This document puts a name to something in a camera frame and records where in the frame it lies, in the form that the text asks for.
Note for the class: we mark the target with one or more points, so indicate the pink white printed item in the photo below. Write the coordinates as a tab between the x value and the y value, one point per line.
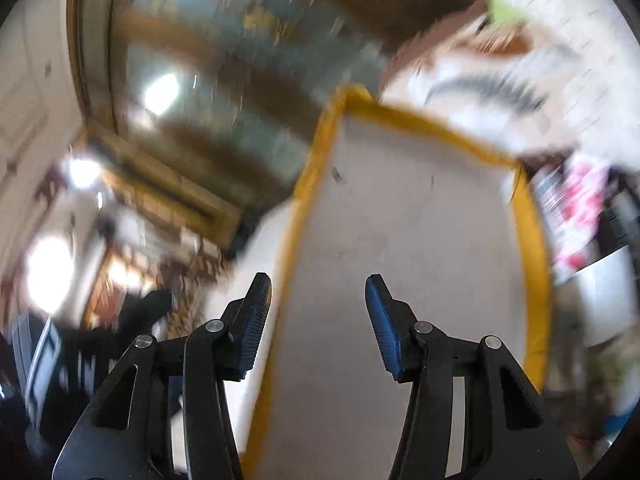
575	210

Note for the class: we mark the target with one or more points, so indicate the leaf print fleece blanket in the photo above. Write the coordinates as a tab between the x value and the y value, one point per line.
475	85

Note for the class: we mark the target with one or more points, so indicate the white foam box yellow tape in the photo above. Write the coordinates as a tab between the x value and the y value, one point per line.
400	235

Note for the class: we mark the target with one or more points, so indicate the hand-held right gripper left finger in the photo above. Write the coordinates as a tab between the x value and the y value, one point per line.
252	330

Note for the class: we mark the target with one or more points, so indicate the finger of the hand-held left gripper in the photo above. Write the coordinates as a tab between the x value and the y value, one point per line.
147	310

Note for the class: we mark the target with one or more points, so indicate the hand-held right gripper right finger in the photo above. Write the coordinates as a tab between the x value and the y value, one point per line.
382	330

